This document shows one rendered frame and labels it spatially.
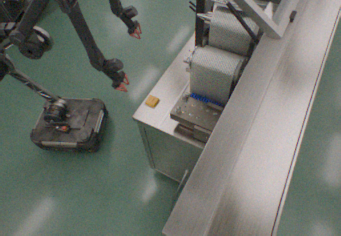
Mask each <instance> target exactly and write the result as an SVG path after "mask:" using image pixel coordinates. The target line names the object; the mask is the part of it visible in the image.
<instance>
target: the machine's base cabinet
mask: <svg viewBox="0 0 341 236"><path fill-rule="evenodd" d="M137 125H138V127H139V132H140V134H141V137H142V141H143V144H144V146H145V151H146V153H147V158H148V160H149V165H150V167H151V168H152V169H154V170H156V171H158V172H159V173H162V174H163V175H166V176H167V177H170V178H171V179H173V180H175V181H177V182H179V183H180V182H181V181H182V178H183V177H184V174H185V170H189V173H187V176H186V178H185V179H184V182H183V183H182V184H183V185H186V183H187V181H188V178H189V176H190V174H191V173H192V170H193V169H194V166H195V165H196V163H197V161H198V159H199V157H200V155H201V154H202V151H199V150H198V149H195V148H194V147H190V146H189V145H187V144H184V143H182V142H181V141H177V140H176V139H173V138H172V137H169V136H166V135H165V134H162V133H160V132H159V131H155V130H154V129H151V128H149V127H147V126H145V125H143V124H140V123H138V122H137Z"/></svg>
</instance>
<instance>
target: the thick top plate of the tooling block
mask: <svg viewBox="0 0 341 236"><path fill-rule="evenodd" d="M206 104H208V103H205V102H202V101H199V100H198V99H194V98H192V97H187V100H186V101H182V96H180V97H179V100H178V101H177V102H176V104H175V105H174V107H173V108H172V111H171V112H170V113H169V114H170V119H173V120H175V121H178V122H179V123H182V124H184V125H186V126H188V127H192V128H193V129H194V126H195V125H197V126H199V127H202V128H203V129H207V130H209V131H211V132H213V130H214V127H215V126H216V123H217V122H218V120H219V118H220V116H221V115H222V112H223V111H222V112H219V111H217V110H215V109H211V108H209V107H207V106H206ZM176 106H179V107H180V108H181V109H182V112H181V113H179V114H177V113H176V112H175V110H176Z"/></svg>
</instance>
